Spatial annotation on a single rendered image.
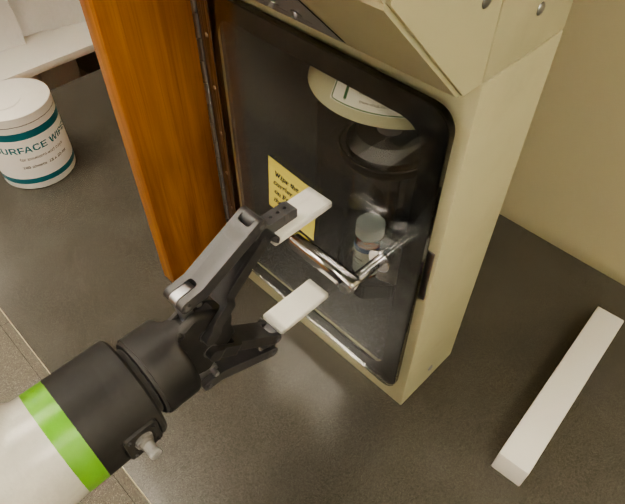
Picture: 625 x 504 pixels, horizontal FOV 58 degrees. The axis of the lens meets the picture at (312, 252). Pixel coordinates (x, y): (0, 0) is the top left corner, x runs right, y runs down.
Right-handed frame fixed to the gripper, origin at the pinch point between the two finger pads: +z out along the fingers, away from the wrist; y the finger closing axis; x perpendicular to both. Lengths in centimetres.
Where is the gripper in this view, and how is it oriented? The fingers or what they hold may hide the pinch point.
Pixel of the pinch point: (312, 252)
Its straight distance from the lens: 56.0
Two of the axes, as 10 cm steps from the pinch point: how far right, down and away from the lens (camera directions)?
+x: -7.1, -5.3, 4.7
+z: 7.1, -5.3, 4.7
